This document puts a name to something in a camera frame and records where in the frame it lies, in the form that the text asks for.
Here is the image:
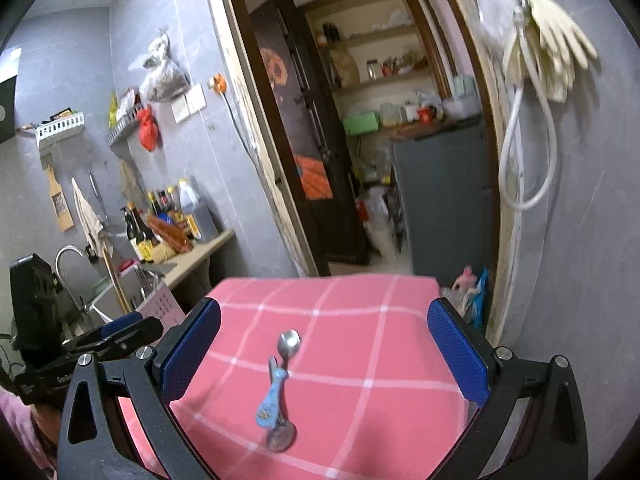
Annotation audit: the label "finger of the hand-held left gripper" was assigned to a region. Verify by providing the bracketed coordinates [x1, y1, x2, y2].
[65, 311, 164, 359]

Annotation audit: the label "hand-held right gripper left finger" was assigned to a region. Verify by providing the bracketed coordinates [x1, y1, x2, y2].
[57, 297, 222, 480]

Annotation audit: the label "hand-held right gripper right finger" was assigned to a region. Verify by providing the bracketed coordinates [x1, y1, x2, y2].
[426, 297, 589, 480]

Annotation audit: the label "yellow chopstick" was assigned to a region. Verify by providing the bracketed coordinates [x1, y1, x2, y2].
[105, 247, 132, 313]
[101, 246, 128, 313]

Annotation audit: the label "blue-handled spoon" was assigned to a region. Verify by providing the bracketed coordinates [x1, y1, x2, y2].
[256, 329, 302, 430]

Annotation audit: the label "person's left forearm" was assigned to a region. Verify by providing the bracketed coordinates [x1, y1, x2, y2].
[0, 390, 58, 480]

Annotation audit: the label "white plastic basket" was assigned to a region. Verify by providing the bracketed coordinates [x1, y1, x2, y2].
[85, 262, 176, 326]

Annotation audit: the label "chrome faucet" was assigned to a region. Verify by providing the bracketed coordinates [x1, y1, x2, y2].
[54, 245, 101, 311]

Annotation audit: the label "colourful packets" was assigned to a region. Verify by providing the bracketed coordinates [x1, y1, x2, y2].
[440, 266, 491, 331]

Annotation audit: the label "dark soy sauce bottle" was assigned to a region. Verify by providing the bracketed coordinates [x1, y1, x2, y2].
[125, 202, 156, 263]

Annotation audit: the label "red snack packet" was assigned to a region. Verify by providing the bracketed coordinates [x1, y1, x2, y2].
[147, 215, 195, 255]

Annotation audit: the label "beige dish cloth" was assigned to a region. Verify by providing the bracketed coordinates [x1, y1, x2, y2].
[71, 176, 106, 251]

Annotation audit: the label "wooden grater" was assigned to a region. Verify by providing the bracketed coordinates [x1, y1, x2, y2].
[42, 157, 75, 233]

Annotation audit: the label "pink checked tablecloth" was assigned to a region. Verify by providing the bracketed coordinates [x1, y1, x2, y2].
[117, 274, 481, 480]

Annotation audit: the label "large dark liquid jug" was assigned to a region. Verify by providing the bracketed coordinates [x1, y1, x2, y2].
[177, 177, 221, 243]

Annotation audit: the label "row of condiment bottles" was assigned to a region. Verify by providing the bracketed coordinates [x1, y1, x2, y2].
[145, 185, 201, 241]

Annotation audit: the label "white plastic bag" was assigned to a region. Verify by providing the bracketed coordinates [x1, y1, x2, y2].
[362, 185, 401, 261]

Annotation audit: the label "grey refrigerator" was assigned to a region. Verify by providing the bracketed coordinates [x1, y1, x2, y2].
[390, 117, 501, 286]

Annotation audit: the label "dark wooden door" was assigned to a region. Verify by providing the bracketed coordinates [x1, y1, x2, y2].
[250, 0, 371, 267]

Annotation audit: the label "red plastic bag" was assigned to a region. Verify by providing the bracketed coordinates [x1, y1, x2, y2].
[136, 105, 162, 153]

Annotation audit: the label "black range hood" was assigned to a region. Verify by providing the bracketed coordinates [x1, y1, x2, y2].
[0, 74, 18, 143]

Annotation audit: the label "orange cloth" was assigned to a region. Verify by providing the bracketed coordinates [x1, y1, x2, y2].
[294, 155, 333, 201]

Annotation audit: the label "wooden board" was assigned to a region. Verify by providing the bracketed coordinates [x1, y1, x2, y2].
[390, 119, 483, 142]

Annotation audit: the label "clear bag of dried goods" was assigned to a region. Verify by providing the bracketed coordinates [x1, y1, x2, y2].
[139, 32, 192, 103]

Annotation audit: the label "green box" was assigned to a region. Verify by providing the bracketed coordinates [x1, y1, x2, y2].
[342, 111, 382, 136]

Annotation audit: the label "pale green container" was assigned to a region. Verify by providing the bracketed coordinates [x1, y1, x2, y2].
[452, 75, 483, 117]

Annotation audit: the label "cream rubber gloves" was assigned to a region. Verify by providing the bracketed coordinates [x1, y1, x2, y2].
[502, 0, 599, 103]

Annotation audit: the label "white wall rack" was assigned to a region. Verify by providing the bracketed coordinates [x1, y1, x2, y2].
[35, 111, 85, 148]

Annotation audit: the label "grey wall basket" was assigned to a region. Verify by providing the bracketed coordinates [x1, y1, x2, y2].
[107, 89, 146, 147]

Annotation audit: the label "wooden door frame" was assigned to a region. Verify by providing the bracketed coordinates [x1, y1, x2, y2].
[202, 0, 526, 341]

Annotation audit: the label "white hose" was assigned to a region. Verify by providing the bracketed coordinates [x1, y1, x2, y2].
[497, 0, 558, 211]

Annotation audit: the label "white wall switch panel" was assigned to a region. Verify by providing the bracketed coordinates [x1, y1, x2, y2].
[171, 82, 207, 123]

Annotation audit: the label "pantry wall shelves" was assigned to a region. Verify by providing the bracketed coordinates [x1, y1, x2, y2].
[302, 0, 451, 96]

